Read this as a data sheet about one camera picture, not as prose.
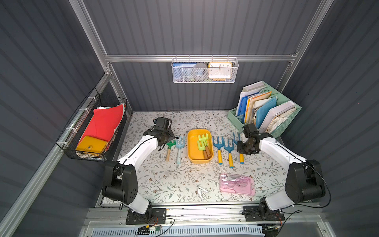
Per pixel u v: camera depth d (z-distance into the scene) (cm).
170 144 102
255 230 71
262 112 91
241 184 84
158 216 74
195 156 95
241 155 86
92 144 66
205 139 102
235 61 89
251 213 74
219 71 89
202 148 99
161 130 68
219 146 100
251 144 66
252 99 94
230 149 99
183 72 84
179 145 101
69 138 61
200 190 81
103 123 73
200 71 91
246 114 103
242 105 102
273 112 85
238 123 104
